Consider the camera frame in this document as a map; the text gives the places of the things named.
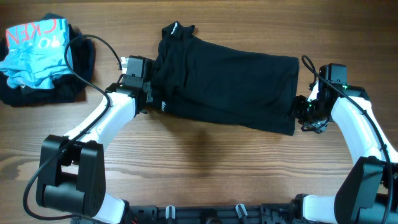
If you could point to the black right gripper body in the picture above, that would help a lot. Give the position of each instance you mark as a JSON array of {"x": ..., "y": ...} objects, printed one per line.
[{"x": 304, "y": 112}]

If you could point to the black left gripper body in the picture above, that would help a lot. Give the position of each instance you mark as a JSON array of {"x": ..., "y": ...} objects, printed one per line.
[{"x": 148, "y": 89}]

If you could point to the black t-shirt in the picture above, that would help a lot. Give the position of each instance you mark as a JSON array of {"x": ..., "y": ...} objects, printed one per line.
[{"x": 195, "y": 79}]

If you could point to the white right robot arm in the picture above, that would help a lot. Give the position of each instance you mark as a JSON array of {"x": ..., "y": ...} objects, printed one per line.
[{"x": 369, "y": 193}]

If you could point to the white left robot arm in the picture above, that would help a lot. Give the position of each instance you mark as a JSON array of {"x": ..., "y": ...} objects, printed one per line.
[{"x": 73, "y": 179}]

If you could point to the light blue printed t-shirt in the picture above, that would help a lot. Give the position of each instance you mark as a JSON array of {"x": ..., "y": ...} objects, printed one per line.
[{"x": 37, "y": 54}]

